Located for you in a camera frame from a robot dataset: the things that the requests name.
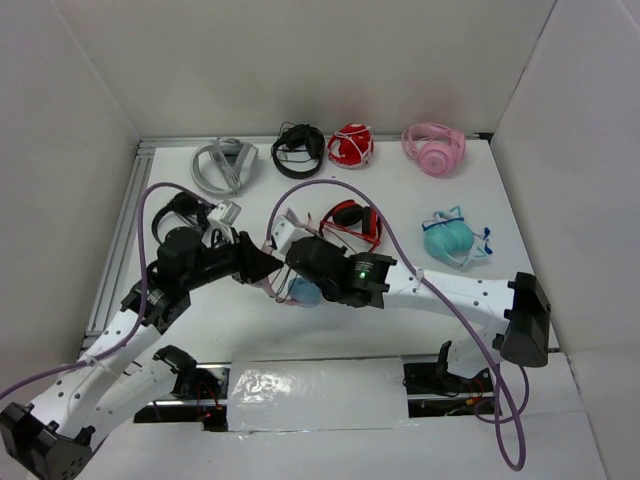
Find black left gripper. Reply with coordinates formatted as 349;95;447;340
182;227;284;292

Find black headphone audio cable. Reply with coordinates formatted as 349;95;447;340
272;264;296;304

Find pink blue cat ear headphones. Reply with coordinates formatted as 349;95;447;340
256;209;321;308

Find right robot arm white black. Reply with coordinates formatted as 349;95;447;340
278;236;551;392

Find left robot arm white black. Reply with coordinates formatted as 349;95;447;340
1;227;283;479

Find black small headphones left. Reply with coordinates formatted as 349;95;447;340
151;193;212;244

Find grey white headphones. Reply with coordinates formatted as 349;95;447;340
190;137;259;197

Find red black headphones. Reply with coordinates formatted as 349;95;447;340
318;199;384;253

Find black headphones back row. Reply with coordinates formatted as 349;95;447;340
270;121;326;180

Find red white wrapped headphones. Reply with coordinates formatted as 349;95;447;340
327;123;374;169

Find teal cat ear headphones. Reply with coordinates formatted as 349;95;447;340
421;206;493;270

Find pink round headphones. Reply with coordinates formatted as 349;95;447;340
401;123;466;177

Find shiny white cover plate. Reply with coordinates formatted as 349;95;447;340
227;358;410;432

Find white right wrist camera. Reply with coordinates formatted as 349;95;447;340
271;215;314;258

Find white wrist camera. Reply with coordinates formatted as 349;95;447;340
271;215;314;258
207;200;242;238

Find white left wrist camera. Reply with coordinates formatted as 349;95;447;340
207;200;242;238

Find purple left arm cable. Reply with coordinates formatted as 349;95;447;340
0;182;221;401

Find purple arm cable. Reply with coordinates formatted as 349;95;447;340
0;182;221;401
264;179;530;472

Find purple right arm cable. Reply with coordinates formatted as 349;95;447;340
264;179;530;472

